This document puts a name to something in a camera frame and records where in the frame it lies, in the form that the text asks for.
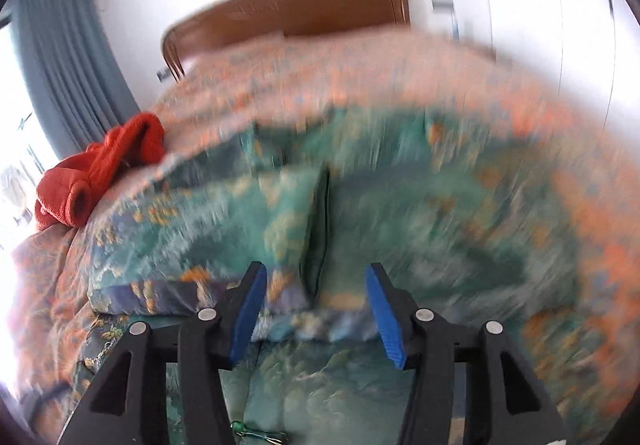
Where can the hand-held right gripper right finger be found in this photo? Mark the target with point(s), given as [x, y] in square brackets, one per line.
[387, 320]

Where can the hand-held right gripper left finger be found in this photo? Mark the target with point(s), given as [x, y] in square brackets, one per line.
[246, 320]

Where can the green patterned padded garment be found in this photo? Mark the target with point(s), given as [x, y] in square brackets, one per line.
[425, 225]

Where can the red fleece garment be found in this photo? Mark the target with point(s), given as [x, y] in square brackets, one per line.
[110, 160]

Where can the orange paisley bedspread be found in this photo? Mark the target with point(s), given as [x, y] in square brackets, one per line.
[375, 75]

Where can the glass balcony door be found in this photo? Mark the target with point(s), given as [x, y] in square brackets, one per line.
[20, 135]

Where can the wooden headboard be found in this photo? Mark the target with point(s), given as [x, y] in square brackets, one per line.
[300, 5]

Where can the blue-grey curtain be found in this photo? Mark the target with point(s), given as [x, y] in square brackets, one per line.
[65, 55]

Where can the white wardrobe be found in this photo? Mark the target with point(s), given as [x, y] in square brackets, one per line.
[545, 25]

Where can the grey wall switch panel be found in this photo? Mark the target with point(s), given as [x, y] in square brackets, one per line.
[443, 3]
[163, 76]

